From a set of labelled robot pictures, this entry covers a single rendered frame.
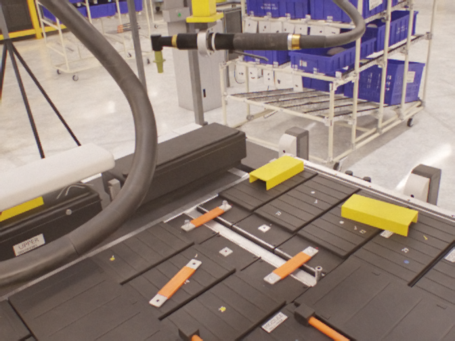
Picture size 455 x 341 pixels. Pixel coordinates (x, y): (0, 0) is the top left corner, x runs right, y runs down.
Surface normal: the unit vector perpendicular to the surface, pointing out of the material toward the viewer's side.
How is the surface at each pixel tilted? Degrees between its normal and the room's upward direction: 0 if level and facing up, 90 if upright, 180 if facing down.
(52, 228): 90
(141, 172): 37
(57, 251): 43
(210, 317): 0
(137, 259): 0
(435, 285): 0
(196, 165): 90
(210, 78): 90
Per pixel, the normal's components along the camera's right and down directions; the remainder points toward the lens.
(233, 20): 0.67, 0.28
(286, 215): -0.07, -0.90
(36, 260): 0.22, -0.39
